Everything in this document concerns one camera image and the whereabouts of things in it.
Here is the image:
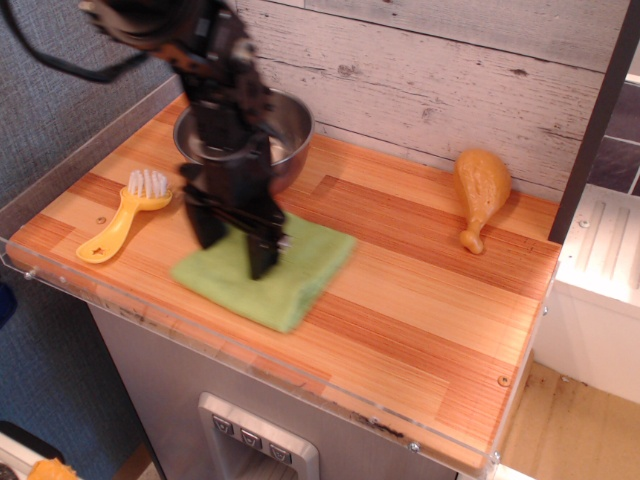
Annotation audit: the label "white toy sink unit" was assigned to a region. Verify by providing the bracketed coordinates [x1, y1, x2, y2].
[533, 185, 639, 402]

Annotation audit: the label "green cloth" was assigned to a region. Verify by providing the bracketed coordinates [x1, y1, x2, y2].
[171, 213, 356, 333]

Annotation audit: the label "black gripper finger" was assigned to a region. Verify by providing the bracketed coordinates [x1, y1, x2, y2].
[247, 233, 283, 280]
[185, 197, 228, 249]

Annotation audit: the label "grey toy fridge cabinet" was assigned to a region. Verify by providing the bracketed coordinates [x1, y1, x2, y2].
[91, 307, 455, 479]

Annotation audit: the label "toy chicken drumstick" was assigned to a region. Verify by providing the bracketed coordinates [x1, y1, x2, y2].
[453, 149, 512, 254]

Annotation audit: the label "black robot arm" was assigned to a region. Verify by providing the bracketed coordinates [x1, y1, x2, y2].
[80, 1, 285, 279]

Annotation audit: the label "silver dispenser panel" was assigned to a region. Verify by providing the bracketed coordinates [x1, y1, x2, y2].
[198, 392, 320, 479]

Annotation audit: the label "steel bowl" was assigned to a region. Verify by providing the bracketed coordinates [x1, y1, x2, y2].
[174, 88, 315, 195]

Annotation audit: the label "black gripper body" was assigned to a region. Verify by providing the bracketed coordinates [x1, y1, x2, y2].
[179, 134, 284, 237]

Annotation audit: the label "dark grey post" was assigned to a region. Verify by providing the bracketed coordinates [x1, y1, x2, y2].
[548, 0, 639, 244]

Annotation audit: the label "clear acrylic guard rail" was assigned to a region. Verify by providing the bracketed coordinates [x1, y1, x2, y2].
[5, 240, 511, 478]

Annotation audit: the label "black cable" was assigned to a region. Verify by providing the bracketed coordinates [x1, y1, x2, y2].
[0, 0, 151, 85]

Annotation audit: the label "orange object bottom left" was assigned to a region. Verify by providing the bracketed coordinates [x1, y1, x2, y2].
[27, 458, 79, 480]

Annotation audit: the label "yellow brush white bristles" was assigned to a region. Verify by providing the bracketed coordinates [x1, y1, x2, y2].
[76, 169, 173, 264]

